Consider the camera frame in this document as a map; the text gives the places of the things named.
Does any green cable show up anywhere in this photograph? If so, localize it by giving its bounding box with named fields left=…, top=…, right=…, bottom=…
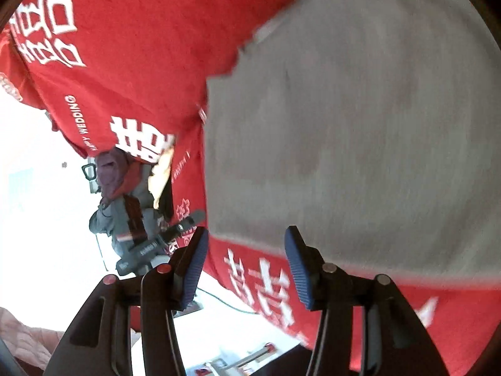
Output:
left=196, top=287, right=260, bottom=316

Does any cream cloth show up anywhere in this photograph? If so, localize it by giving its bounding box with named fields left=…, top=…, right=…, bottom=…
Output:
left=151, top=147, right=175, bottom=209

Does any red printed sofa cover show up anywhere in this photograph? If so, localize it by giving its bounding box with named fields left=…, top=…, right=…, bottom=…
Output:
left=0, top=0, right=501, bottom=376

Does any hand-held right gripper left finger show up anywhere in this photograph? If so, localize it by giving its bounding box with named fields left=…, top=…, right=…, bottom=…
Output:
left=43, top=226, right=210, bottom=376

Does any black framed object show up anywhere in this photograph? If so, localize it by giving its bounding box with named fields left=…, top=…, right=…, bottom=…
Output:
left=81, top=162, right=98, bottom=194

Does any grey metal stand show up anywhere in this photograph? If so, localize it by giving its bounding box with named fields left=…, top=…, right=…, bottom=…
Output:
left=188, top=342, right=283, bottom=376

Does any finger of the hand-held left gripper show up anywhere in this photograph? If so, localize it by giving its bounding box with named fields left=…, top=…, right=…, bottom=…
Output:
left=166, top=209, right=206, bottom=240

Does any purple cloth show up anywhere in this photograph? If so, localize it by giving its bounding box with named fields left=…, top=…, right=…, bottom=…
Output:
left=96, top=149, right=131, bottom=200

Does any person's pink quilted clothing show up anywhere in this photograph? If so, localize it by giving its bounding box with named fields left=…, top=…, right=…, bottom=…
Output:
left=0, top=307, right=66, bottom=369

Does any grey sweater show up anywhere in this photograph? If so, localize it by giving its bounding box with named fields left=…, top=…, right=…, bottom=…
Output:
left=204, top=0, right=496, bottom=283

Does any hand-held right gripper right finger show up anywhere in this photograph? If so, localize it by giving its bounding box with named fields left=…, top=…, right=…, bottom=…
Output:
left=284, top=225, right=451, bottom=376

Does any grey jacket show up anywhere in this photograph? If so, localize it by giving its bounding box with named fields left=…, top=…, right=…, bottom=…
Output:
left=89, top=164, right=166, bottom=259

